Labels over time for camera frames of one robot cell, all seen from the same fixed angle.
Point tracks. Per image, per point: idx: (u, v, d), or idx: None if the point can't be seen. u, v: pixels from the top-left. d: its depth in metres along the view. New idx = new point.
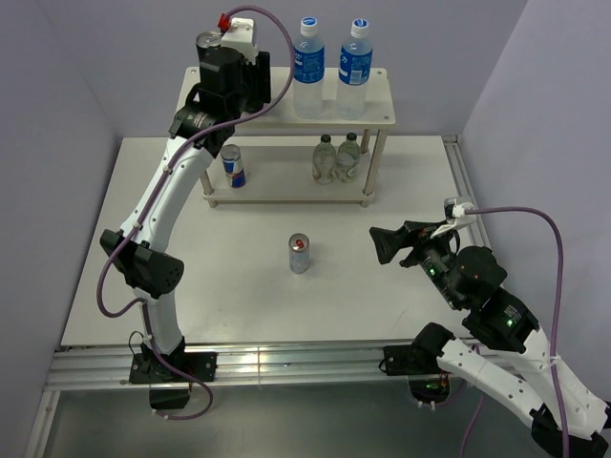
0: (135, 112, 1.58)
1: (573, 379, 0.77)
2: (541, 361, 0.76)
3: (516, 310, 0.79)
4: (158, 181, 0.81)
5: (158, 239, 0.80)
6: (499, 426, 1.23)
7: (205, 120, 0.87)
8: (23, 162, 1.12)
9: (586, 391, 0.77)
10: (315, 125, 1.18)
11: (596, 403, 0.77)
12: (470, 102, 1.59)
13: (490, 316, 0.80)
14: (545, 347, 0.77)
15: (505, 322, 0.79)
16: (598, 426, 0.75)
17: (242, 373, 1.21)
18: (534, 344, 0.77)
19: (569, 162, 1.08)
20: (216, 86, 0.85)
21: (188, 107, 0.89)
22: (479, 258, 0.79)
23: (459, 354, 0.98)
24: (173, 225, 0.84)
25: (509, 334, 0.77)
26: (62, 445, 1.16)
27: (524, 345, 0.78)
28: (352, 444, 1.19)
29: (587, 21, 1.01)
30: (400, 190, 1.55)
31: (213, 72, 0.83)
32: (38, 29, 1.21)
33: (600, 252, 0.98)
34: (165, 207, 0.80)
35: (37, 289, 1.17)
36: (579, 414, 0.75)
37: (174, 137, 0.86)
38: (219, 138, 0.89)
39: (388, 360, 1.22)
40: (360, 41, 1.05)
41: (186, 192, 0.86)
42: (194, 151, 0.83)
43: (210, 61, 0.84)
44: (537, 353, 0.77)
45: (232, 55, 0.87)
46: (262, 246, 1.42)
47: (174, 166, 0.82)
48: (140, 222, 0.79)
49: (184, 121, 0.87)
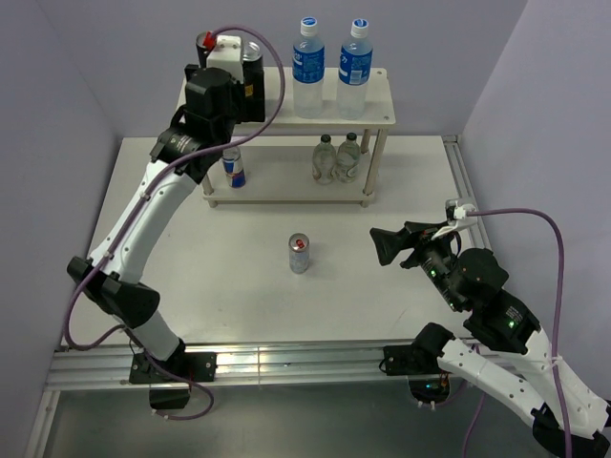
0: (135, 112, 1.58)
1: (574, 378, 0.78)
2: (543, 361, 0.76)
3: (517, 311, 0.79)
4: (134, 208, 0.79)
5: (131, 268, 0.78)
6: (500, 426, 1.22)
7: (189, 144, 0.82)
8: (23, 162, 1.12)
9: (587, 391, 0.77)
10: (316, 125, 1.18)
11: (597, 402, 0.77)
12: (470, 102, 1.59)
13: (492, 318, 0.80)
14: (546, 347, 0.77)
15: (507, 322, 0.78)
16: (599, 426, 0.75)
17: (242, 374, 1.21)
18: (535, 345, 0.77)
19: (569, 162, 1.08)
20: (202, 109, 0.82)
21: (173, 130, 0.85)
22: (480, 260, 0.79)
23: (460, 354, 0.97)
24: (149, 252, 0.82)
25: (511, 336, 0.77)
26: (62, 445, 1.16)
27: (525, 347, 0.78)
28: (352, 444, 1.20)
29: (587, 20, 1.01)
30: (400, 190, 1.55)
31: (199, 93, 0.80)
32: (37, 29, 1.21)
33: (600, 252, 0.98)
34: (139, 235, 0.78)
35: (36, 289, 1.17)
36: (579, 414, 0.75)
37: (154, 162, 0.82)
38: (202, 165, 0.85)
39: (388, 360, 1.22)
40: (360, 41, 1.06)
41: (166, 218, 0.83)
42: (175, 177, 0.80)
43: (198, 83, 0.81)
44: (538, 354, 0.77)
45: (220, 77, 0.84)
46: (262, 246, 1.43)
47: (152, 193, 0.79)
48: (112, 252, 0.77)
49: (167, 144, 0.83)
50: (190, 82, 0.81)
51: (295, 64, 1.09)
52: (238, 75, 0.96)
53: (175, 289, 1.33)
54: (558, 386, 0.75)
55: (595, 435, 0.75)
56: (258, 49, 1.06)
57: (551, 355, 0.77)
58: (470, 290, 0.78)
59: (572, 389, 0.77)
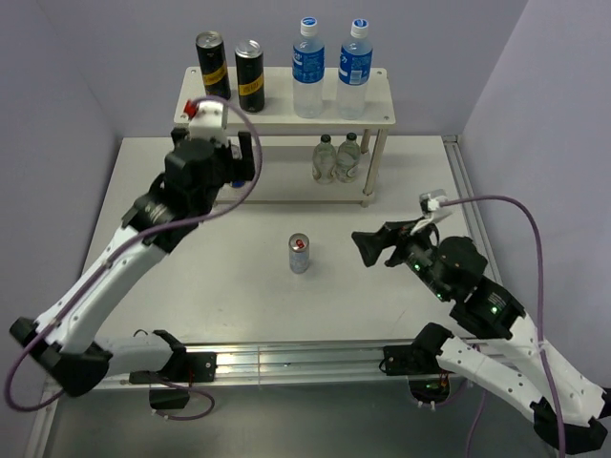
0: (135, 112, 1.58)
1: (564, 364, 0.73)
2: (530, 346, 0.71)
3: (500, 297, 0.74)
4: (93, 273, 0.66)
5: (78, 339, 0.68)
6: (500, 426, 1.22)
7: (163, 217, 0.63)
8: (24, 162, 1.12)
9: (580, 377, 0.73)
10: (316, 125, 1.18)
11: (591, 387, 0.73)
12: (470, 102, 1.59)
13: (474, 303, 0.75)
14: (533, 333, 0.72)
15: (490, 309, 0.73)
16: (595, 413, 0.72)
17: (242, 374, 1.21)
18: (520, 332, 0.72)
19: (569, 162, 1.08)
20: (179, 182, 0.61)
21: (151, 192, 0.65)
22: (459, 246, 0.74)
23: (458, 352, 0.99)
24: (105, 320, 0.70)
25: (495, 322, 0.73)
26: (61, 445, 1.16)
27: (511, 332, 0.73)
28: (351, 444, 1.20)
29: (586, 21, 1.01)
30: (400, 190, 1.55)
31: (177, 168, 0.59)
32: (38, 29, 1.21)
33: (600, 253, 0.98)
34: (91, 307, 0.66)
35: (36, 289, 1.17)
36: (573, 401, 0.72)
37: (123, 227, 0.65)
38: (179, 236, 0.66)
39: (388, 360, 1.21)
40: (360, 41, 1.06)
41: (132, 284, 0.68)
42: (141, 248, 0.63)
43: (178, 153, 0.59)
44: (525, 342, 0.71)
45: (209, 147, 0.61)
46: (262, 246, 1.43)
47: (115, 260, 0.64)
48: (59, 319, 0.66)
49: (140, 212, 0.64)
50: (173, 151, 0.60)
51: (295, 64, 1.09)
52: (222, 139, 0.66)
53: (175, 289, 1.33)
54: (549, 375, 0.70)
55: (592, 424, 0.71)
56: (258, 48, 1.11)
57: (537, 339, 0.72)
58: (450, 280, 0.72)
59: (563, 376, 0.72)
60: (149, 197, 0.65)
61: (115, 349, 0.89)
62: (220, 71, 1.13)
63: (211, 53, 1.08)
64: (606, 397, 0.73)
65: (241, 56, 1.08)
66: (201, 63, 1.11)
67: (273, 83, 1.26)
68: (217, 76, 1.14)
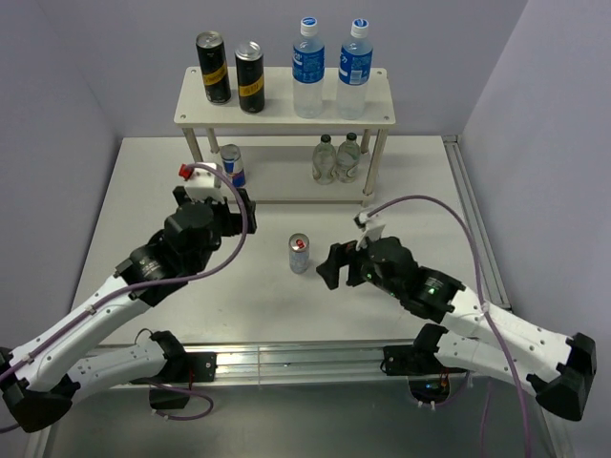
0: (135, 112, 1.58)
1: (516, 320, 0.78)
2: (474, 312, 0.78)
3: (436, 279, 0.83)
4: (75, 317, 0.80)
5: (46, 377, 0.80)
6: (501, 426, 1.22)
7: (154, 272, 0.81)
8: (23, 162, 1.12)
9: (537, 329, 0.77)
10: (316, 125, 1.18)
11: (550, 336, 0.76)
12: (471, 102, 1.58)
13: (417, 290, 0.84)
14: (474, 300, 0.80)
15: (428, 290, 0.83)
16: (563, 361, 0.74)
17: (242, 374, 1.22)
18: (459, 301, 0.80)
19: (568, 162, 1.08)
20: (175, 243, 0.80)
21: (147, 248, 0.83)
22: (389, 244, 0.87)
23: (454, 343, 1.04)
24: (73, 361, 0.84)
25: (432, 299, 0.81)
26: (62, 444, 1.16)
27: (452, 304, 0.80)
28: (351, 445, 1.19)
29: (587, 21, 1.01)
30: (400, 190, 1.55)
31: (176, 230, 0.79)
32: (38, 29, 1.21)
33: (600, 253, 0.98)
34: (66, 347, 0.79)
35: (36, 288, 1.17)
36: (535, 352, 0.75)
37: (115, 276, 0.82)
38: (162, 292, 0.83)
39: (388, 360, 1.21)
40: (360, 41, 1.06)
41: (105, 331, 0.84)
42: (126, 300, 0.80)
43: (178, 219, 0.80)
44: (468, 308, 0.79)
45: (204, 215, 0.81)
46: (262, 246, 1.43)
47: (99, 308, 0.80)
48: (33, 356, 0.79)
49: (136, 263, 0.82)
50: (175, 215, 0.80)
51: (295, 64, 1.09)
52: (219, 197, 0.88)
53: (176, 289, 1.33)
54: (496, 332, 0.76)
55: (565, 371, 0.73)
56: (258, 48, 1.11)
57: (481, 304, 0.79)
58: (387, 271, 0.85)
59: (518, 331, 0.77)
60: (144, 250, 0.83)
61: (87, 376, 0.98)
62: (220, 71, 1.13)
63: (211, 53, 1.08)
64: (570, 343, 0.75)
65: (241, 56, 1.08)
66: (201, 63, 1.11)
67: (273, 83, 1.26)
68: (217, 77, 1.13)
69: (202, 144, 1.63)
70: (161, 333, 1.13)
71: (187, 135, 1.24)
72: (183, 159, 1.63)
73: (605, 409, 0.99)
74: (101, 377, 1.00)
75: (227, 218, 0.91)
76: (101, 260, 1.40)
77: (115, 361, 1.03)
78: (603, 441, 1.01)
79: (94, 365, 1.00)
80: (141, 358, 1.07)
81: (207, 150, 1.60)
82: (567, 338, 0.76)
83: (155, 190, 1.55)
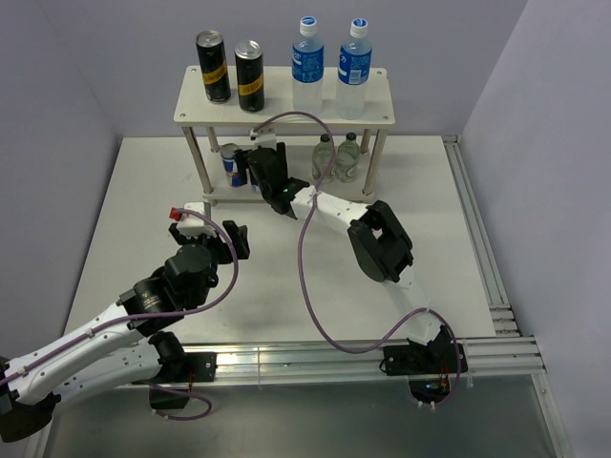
0: (135, 112, 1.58)
1: (332, 198, 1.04)
2: (305, 197, 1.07)
3: (294, 183, 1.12)
4: (74, 338, 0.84)
5: (36, 389, 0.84)
6: (502, 426, 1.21)
7: (154, 306, 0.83)
8: (22, 162, 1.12)
9: (347, 202, 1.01)
10: (317, 124, 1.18)
11: (355, 206, 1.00)
12: (472, 101, 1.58)
13: (277, 190, 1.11)
14: (311, 191, 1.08)
15: (285, 191, 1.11)
16: (356, 218, 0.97)
17: (242, 374, 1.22)
18: (303, 194, 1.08)
19: (569, 163, 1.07)
20: (173, 283, 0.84)
21: (150, 281, 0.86)
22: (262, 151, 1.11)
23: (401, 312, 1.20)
24: (67, 377, 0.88)
25: (286, 197, 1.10)
26: (62, 444, 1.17)
27: (296, 197, 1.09)
28: (351, 444, 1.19)
29: (588, 21, 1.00)
30: (400, 190, 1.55)
31: (175, 271, 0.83)
32: (37, 29, 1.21)
33: (599, 253, 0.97)
34: (57, 366, 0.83)
35: (37, 288, 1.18)
36: (336, 216, 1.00)
37: (118, 304, 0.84)
38: (159, 324, 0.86)
39: (388, 360, 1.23)
40: (360, 40, 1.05)
41: (100, 354, 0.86)
42: (124, 328, 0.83)
43: (178, 262, 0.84)
44: (304, 197, 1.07)
45: (202, 258, 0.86)
46: (262, 246, 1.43)
47: (98, 332, 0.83)
48: (28, 369, 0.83)
49: (138, 295, 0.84)
50: (176, 257, 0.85)
51: (295, 63, 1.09)
52: (207, 229, 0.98)
53: None
54: (313, 205, 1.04)
55: (354, 223, 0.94)
56: (258, 47, 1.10)
57: (313, 192, 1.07)
58: (259, 172, 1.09)
59: (331, 203, 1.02)
60: (147, 284, 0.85)
61: (72, 387, 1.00)
62: (220, 70, 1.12)
63: (211, 52, 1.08)
64: (366, 206, 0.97)
65: (240, 55, 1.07)
66: (201, 62, 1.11)
67: (272, 83, 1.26)
68: (216, 76, 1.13)
69: (202, 144, 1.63)
70: (161, 334, 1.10)
71: (186, 135, 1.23)
72: (183, 159, 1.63)
73: (606, 410, 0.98)
74: (86, 388, 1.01)
75: (221, 249, 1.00)
76: (102, 260, 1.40)
77: (107, 369, 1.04)
78: (603, 441, 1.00)
79: (80, 376, 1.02)
80: (134, 364, 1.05)
81: (207, 150, 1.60)
82: (367, 205, 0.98)
83: (156, 191, 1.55)
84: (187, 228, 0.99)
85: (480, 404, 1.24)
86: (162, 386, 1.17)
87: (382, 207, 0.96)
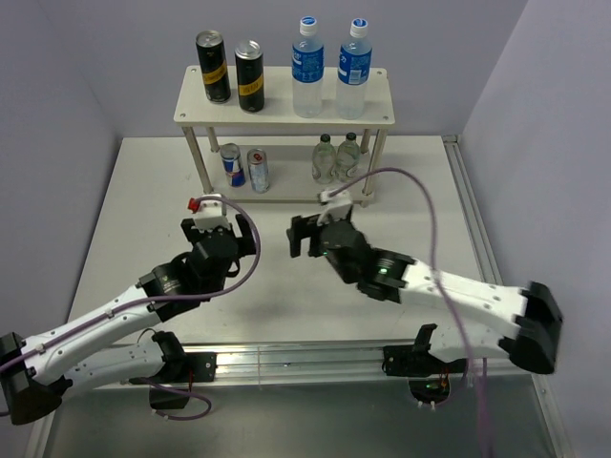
0: (135, 113, 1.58)
1: (469, 281, 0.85)
2: (426, 282, 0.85)
3: (388, 260, 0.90)
4: (94, 317, 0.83)
5: (52, 368, 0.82)
6: (502, 426, 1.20)
7: (174, 290, 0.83)
8: (23, 161, 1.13)
9: (491, 286, 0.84)
10: (316, 124, 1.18)
11: (504, 292, 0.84)
12: (472, 101, 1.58)
13: (371, 272, 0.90)
14: (427, 271, 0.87)
15: (380, 270, 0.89)
16: (517, 311, 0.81)
17: (242, 374, 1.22)
18: (412, 276, 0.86)
19: (569, 162, 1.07)
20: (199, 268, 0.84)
21: (172, 266, 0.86)
22: (340, 229, 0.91)
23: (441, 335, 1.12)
24: (78, 361, 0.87)
25: (384, 279, 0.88)
26: (61, 445, 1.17)
27: (403, 281, 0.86)
28: (352, 445, 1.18)
29: (587, 19, 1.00)
30: (400, 190, 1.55)
31: (202, 254, 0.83)
32: (37, 28, 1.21)
33: (599, 253, 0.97)
34: (78, 344, 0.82)
35: (37, 287, 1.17)
36: (487, 309, 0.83)
37: (138, 287, 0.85)
38: (177, 310, 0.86)
39: (388, 360, 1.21)
40: (360, 40, 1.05)
41: (113, 339, 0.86)
42: (144, 310, 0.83)
43: (206, 246, 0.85)
44: (419, 280, 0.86)
45: (229, 244, 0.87)
46: (262, 246, 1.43)
47: (117, 312, 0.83)
48: (46, 347, 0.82)
49: (158, 279, 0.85)
50: (204, 240, 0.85)
51: (294, 63, 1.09)
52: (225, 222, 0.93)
53: None
54: (447, 297, 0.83)
55: (521, 323, 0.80)
56: (258, 47, 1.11)
57: (431, 274, 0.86)
58: (343, 254, 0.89)
59: (474, 292, 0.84)
60: (169, 268, 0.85)
61: (81, 373, 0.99)
62: (220, 70, 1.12)
63: (211, 52, 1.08)
64: (522, 294, 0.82)
65: (240, 55, 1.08)
66: (201, 62, 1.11)
67: (272, 83, 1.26)
68: (216, 76, 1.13)
69: (202, 145, 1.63)
70: (163, 334, 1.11)
71: (187, 135, 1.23)
72: (183, 159, 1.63)
73: (607, 410, 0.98)
74: (95, 376, 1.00)
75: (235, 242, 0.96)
76: (101, 260, 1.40)
77: (117, 360, 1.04)
78: (604, 442, 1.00)
79: (90, 364, 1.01)
80: (139, 358, 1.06)
81: (207, 150, 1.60)
82: (519, 289, 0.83)
83: (156, 190, 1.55)
84: (204, 221, 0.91)
85: (480, 405, 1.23)
86: (162, 386, 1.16)
87: (541, 291, 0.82)
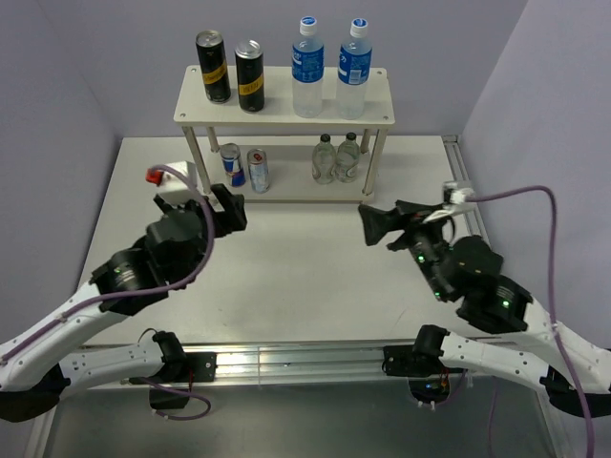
0: (135, 113, 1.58)
1: (573, 337, 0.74)
2: (546, 332, 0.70)
3: (510, 290, 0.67)
4: (47, 322, 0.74)
5: (17, 379, 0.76)
6: (503, 426, 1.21)
7: (129, 282, 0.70)
8: (22, 161, 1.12)
9: (592, 346, 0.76)
10: (316, 124, 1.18)
11: (602, 354, 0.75)
12: (472, 101, 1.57)
13: (488, 301, 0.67)
14: (544, 315, 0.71)
15: (501, 303, 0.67)
16: None
17: (242, 373, 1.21)
18: (535, 316, 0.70)
19: (569, 162, 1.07)
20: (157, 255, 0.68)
21: (127, 253, 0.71)
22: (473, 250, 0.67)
23: (458, 347, 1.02)
24: (51, 363, 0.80)
25: (509, 318, 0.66)
26: (61, 445, 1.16)
27: (526, 322, 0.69)
28: (352, 445, 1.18)
29: (588, 19, 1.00)
30: (400, 190, 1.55)
31: (155, 241, 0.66)
32: (36, 28, 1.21)
33: (600, 253, 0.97)
34: (35, 355, 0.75)
35: (36, 288, 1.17)
36: (590, 371, 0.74)
37: (91, 282, 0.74)
38: (137, 302, 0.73)
39: (388, 360, 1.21)
40: (360, 40, 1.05)
41: (80, 339, 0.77)
42: (97, 312, 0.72)
43: (158, 230, 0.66)
44: (540, 325, 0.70)
45: (190, 225, 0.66)
46: (262, 247, 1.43)
47: (71, 316, 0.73)
48: (6, 360, 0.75)
49: (113, 269, 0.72)
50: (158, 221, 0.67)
51: (295, 63, 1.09)
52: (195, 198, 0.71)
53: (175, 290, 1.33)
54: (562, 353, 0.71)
55: None
56: (258, 47, 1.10)
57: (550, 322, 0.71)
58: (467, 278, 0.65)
59: (579, 350, 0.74)
60: (124, 257, 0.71)
61: (79, 372, 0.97)
62: (220, 70, 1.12)
63: (211, 52, 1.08)
64: None
65: (240, 55, 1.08)
66: (201, 62, 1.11)
67: (272, 83, 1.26)
68: (216, 76, 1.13)
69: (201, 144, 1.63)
70: (164, 334, 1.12)
71: (187, 134, 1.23)
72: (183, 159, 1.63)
73: None
74: (94, 375, 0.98)
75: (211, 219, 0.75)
76: (101, 260, 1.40)
77: (114, 361, 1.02)
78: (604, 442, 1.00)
79: (88, 363, 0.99)
80: (138, 359, 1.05)
81: (207, 150, 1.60)
82: None
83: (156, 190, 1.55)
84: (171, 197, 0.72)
85: (480, 405, 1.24)
86: (161, 386, 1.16)
87: None
